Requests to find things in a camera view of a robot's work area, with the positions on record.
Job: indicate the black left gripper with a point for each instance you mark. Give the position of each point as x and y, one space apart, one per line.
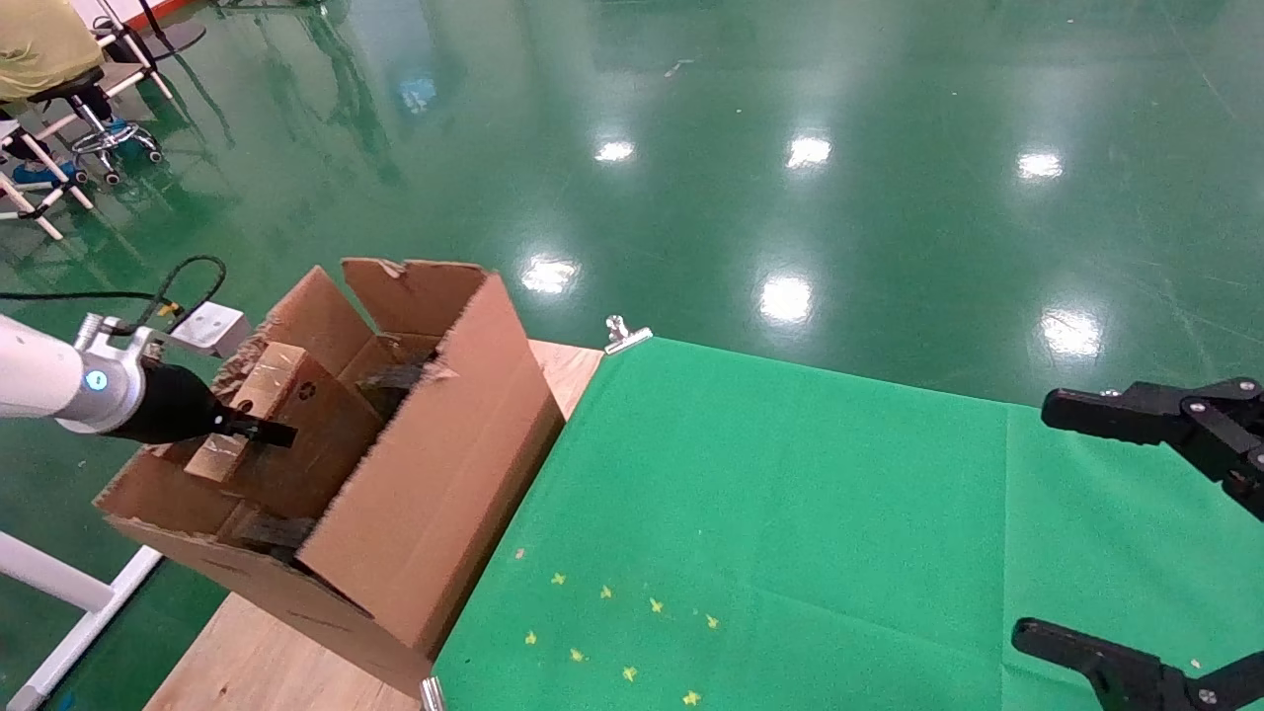
173 410

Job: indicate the slim cardboard box with hole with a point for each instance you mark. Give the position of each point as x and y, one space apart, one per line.
316 434

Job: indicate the person in yellow shirt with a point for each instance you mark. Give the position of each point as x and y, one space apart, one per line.
39 44

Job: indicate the black floor stand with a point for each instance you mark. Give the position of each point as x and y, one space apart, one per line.
183 39

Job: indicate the black stool with chrome base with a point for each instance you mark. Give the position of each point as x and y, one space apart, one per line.
74 87

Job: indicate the green cloth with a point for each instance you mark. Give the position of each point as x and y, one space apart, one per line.
869 553

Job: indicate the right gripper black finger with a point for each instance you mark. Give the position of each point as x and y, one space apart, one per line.
1116 671
1145 415

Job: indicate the white tube table frame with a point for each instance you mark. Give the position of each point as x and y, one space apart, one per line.
148 64

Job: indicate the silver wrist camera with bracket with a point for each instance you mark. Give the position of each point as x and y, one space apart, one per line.
209 328

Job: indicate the white tube rack frame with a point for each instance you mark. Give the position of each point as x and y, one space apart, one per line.
30 205

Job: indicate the large open cardboard carton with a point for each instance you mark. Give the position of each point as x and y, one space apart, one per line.
444 494

